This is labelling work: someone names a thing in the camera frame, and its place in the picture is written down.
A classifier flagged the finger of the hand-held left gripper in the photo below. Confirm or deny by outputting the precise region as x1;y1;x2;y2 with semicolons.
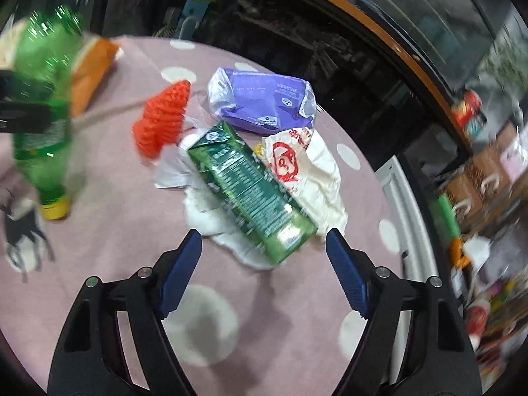
0;102;55;133
0;70;16;100

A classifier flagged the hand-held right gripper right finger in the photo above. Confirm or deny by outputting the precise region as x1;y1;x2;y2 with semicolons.
325;228;483;396

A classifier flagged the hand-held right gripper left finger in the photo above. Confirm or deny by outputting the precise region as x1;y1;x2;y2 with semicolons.
47;228;203;396

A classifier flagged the green plastic bottle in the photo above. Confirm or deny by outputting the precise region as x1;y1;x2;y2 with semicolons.
10;5;89;220

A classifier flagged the green snack packet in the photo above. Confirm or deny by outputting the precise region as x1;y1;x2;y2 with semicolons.
187;120;318;265

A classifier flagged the purple plastic packet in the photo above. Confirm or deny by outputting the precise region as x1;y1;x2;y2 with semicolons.
206;66;318;135

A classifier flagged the pink polka-dot blanket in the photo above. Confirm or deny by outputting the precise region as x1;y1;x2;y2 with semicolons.
0;35;413;396

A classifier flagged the orange snack packet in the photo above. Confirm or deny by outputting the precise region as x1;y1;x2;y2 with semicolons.
70;37;122;118

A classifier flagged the white red-printed plastic bag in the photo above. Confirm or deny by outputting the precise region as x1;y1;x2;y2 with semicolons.
260;127;349;234

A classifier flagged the crumpled white tissue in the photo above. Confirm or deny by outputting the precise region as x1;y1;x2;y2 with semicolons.
154;130;207;189

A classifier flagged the orange plastic object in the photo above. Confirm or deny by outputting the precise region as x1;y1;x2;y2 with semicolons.
449;237;472;267

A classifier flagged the green plastic stick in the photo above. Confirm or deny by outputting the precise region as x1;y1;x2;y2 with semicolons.
437;193;462;241

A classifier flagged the orange-red foam mesh sleeve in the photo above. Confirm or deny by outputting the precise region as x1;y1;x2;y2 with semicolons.
132;79;192;159

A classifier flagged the red can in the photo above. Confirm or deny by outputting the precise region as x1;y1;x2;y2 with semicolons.
451;90;484;138

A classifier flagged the dark wooden-edged display counter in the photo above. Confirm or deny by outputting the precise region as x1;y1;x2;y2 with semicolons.
103;0;471;166

